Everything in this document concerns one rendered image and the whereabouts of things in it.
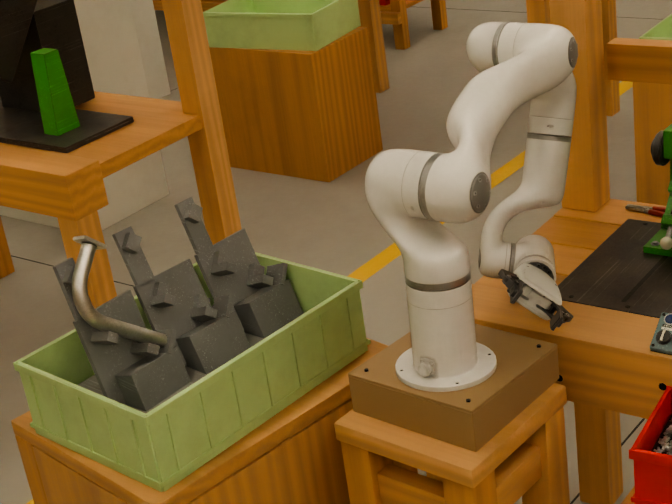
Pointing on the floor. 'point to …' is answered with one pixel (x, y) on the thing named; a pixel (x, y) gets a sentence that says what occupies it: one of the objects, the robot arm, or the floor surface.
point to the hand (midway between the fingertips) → (536, 309)
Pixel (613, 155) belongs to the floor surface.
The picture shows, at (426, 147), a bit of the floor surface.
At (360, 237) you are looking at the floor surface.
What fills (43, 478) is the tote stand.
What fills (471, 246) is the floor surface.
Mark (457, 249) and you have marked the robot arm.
